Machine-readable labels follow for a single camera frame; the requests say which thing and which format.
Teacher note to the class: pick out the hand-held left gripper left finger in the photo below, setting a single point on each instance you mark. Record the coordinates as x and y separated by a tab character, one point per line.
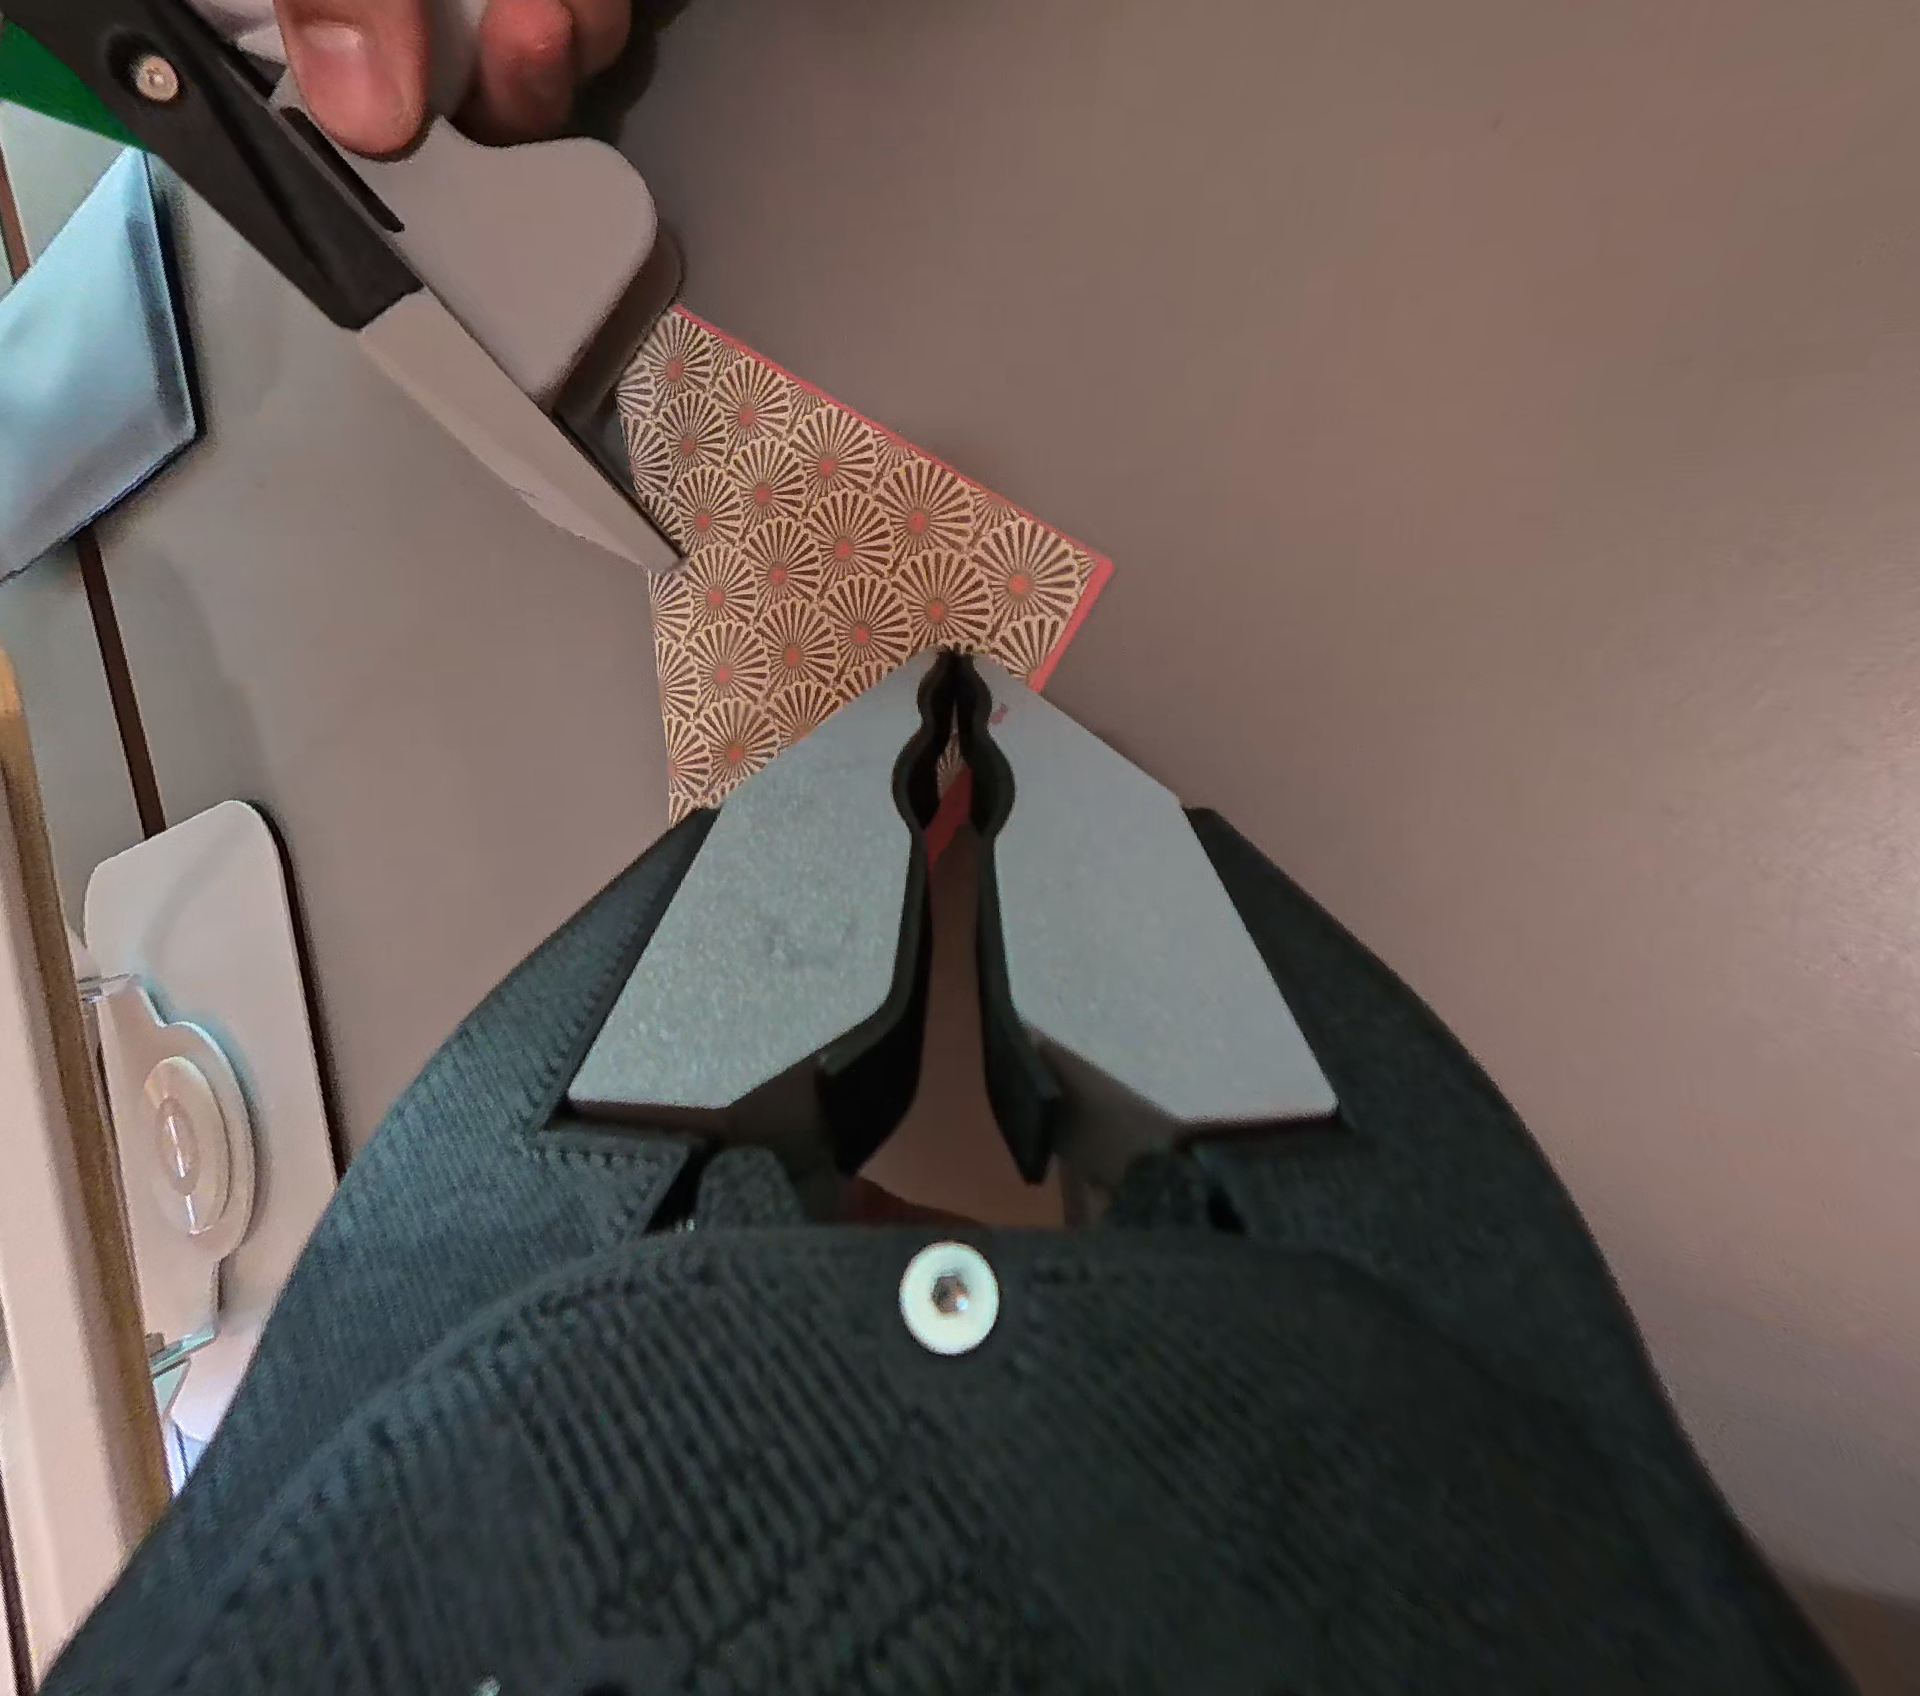
750	946

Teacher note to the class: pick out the patterned origami paper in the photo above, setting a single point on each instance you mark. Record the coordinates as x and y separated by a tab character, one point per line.
841	542

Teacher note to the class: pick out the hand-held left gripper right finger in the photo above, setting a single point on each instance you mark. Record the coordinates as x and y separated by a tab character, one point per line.
1140	962

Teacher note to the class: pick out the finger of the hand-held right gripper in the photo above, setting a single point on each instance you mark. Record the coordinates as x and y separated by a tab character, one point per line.
526	243
526	437

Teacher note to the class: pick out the grey flat folder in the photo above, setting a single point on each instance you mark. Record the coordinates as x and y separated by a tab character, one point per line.
83	377

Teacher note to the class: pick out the white document stand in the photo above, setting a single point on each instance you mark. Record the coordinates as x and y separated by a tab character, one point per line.
195	978

